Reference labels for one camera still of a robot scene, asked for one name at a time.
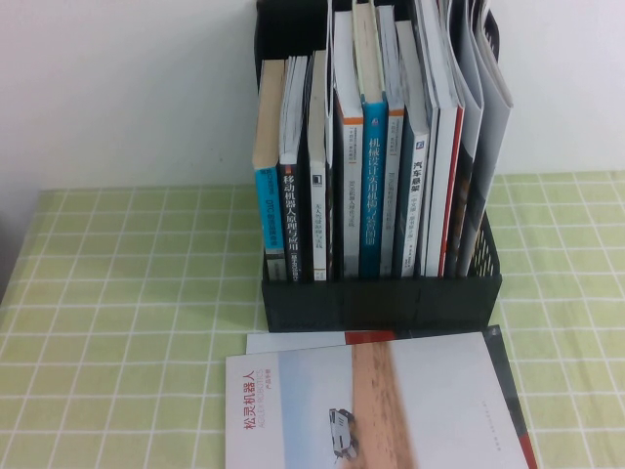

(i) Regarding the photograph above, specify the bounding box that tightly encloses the white spine car suspension book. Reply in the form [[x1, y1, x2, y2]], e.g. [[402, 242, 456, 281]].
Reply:
[[394, 20, 431, 278]]

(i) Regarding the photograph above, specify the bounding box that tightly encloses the thin white spine book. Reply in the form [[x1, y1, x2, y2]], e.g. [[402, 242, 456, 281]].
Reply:
[[306, 50, 329, 283]]

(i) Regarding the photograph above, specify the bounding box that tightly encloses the white desert cover robot brochure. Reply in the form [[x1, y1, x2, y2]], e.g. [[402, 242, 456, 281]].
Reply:
[[224, 330, 538, 469], [461, 0, 514, 275]]

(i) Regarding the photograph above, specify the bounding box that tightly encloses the grey spine orange band book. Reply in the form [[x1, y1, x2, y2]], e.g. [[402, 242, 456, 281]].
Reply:
[[375, 4, 406, 278]]

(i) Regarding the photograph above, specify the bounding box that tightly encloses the grey brochure with dark cover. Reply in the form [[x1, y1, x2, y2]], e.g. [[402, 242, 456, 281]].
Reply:
[[446, 0, 485, 275]]

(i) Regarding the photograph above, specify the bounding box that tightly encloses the white spine orange band book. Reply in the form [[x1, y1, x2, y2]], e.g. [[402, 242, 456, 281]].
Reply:
[[331, 10, 365, 280]]

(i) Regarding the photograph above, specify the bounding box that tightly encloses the white brochure with red edge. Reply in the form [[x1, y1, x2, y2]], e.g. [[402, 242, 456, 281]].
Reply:
[[414, 0, 466, 278]]

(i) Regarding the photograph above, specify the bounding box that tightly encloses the black plastic book holder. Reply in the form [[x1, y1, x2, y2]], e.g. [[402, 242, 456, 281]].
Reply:
[[253, 0, 504, 334]]

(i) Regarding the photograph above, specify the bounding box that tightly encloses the blue spine mechanical design book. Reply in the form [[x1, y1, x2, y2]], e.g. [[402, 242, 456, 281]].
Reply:
[[352, 2, 390, 280]]

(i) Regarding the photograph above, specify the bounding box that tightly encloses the green checked tablecloth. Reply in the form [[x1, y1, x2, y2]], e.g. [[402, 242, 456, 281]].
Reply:
[[0, 170, 625, 469]]

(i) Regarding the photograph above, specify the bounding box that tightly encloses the brochure with grey red edge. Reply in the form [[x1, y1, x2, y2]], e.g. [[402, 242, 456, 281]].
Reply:
[[245, 324, 538, 469]]

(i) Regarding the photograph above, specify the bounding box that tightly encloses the black spine robotics book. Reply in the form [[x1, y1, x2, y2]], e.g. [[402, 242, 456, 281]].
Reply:
[[276, 56, 310, 284]]

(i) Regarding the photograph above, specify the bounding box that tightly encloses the cyan spine book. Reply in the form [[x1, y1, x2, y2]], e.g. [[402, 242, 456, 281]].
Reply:
[[251, 59, 287, 283]]

